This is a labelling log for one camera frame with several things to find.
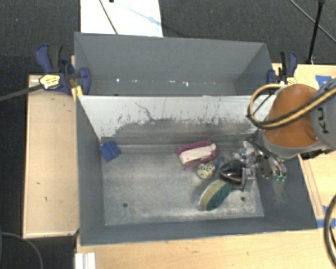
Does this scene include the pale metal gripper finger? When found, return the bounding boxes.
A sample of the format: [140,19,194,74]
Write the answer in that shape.
[239,146,251,163]
[241,168,255,193]

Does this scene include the dark sunglasses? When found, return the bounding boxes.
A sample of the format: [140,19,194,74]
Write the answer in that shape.
[218,160,245,185]

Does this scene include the yellow and green sponge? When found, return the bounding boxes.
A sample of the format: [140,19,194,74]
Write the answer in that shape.
[198,179,233,211]

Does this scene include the white spotted ball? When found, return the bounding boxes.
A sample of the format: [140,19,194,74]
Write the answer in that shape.
[197,163,216,179]

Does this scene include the grey metal bin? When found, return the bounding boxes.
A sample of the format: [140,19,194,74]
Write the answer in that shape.
[73,31,319,246]

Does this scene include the blue block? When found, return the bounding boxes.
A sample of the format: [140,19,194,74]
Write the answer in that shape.
[99,140,122,162]

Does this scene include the pale wood board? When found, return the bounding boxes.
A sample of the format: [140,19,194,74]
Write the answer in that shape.
[22,74,81,239]

